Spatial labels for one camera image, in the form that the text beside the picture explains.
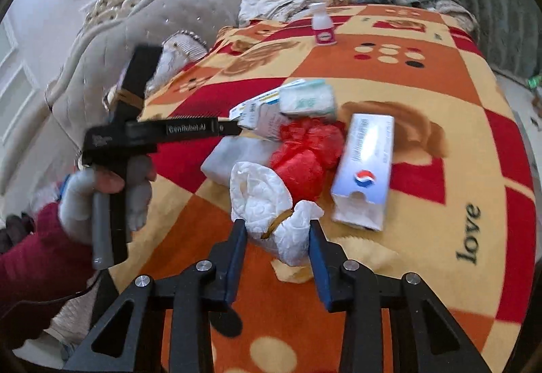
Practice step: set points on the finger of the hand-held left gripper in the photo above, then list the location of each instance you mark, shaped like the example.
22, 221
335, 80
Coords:
230, 128

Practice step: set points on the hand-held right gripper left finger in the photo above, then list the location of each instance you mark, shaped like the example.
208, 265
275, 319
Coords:
235, 258

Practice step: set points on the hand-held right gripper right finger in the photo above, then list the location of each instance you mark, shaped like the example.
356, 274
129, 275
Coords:
321, 267

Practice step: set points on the yellow paper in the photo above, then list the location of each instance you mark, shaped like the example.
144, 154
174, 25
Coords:
292, 273

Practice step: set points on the white blue yellow medicine box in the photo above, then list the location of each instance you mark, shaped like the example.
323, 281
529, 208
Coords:
264, 114

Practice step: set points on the white tissue paper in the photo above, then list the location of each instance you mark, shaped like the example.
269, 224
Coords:
262, 203

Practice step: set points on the white blue carton box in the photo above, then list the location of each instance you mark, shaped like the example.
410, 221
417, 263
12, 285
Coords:
364, 169

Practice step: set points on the person's left forearm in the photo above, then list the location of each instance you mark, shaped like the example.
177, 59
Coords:
34, 271

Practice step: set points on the person's left hand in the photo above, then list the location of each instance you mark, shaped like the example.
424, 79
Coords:
76, 208

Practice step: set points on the white flat packet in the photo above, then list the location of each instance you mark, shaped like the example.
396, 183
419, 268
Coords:
228, 159

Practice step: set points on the red plastic bag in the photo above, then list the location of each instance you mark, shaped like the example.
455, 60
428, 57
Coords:
300, 161

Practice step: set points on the green white tissue pack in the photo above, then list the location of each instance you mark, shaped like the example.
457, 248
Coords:
307, 102

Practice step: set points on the white ruffled lace pillow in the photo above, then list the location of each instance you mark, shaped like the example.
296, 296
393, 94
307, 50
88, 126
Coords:
182, 51

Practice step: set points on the crumpled white floral cloth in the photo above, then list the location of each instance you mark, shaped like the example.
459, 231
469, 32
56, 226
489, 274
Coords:
271, 6

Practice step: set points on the white bottle with pink label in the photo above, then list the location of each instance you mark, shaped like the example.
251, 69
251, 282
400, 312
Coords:
324, 28

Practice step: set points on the red orange printed blanket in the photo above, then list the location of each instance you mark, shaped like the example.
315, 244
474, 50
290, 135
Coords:
423, 102

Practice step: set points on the green plastic bottle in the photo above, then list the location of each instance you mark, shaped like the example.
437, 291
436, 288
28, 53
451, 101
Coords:
535, 81

